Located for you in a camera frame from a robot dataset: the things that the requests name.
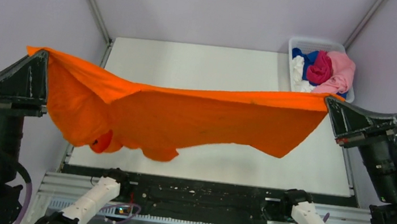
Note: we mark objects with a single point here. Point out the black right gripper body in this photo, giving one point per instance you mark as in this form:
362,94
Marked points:
383,158

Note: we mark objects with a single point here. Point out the orange t shirt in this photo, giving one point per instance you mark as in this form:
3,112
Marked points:
91,106

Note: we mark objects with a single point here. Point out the pink t shirt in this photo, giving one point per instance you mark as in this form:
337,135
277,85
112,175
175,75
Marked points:
342,76

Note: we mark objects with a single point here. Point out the magenta t shirt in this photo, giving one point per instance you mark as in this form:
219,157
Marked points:
321,70

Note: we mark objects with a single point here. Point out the white t shirt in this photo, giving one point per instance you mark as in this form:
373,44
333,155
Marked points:
298,82

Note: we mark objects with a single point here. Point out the blue t shirt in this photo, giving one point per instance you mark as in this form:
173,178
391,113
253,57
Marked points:
309,60

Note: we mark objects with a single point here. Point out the white plastic laundry basket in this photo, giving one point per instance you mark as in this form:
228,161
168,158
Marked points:
308,45

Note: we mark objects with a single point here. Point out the aluminium frame rail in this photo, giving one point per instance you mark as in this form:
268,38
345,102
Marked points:
60,190

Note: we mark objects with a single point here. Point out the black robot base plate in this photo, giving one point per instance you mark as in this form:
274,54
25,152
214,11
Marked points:
202,201

